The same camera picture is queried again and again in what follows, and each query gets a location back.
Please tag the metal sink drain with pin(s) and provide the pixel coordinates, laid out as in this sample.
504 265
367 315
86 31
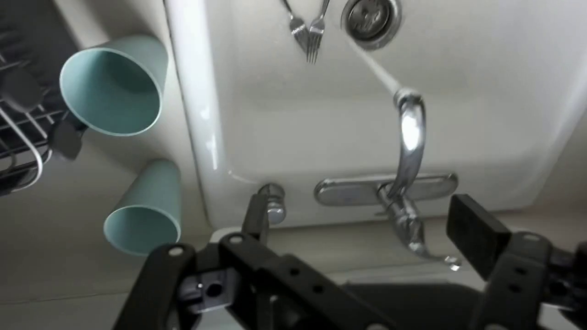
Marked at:
370 20

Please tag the grey-teal plastic cup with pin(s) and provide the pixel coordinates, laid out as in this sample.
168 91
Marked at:
112 82
146 207

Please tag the metal fork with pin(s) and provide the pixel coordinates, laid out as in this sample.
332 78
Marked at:
315 27
297 27

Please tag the chrome sink hole cap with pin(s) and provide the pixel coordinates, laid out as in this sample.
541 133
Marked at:
273 203

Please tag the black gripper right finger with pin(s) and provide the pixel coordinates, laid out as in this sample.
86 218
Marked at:
513 275

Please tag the white ceramic sink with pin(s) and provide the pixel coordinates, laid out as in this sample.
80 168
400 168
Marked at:
317 121

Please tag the chrome faucet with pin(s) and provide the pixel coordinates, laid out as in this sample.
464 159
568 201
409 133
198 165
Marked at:
411 133

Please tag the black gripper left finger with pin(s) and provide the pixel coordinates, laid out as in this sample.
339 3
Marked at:
201 286

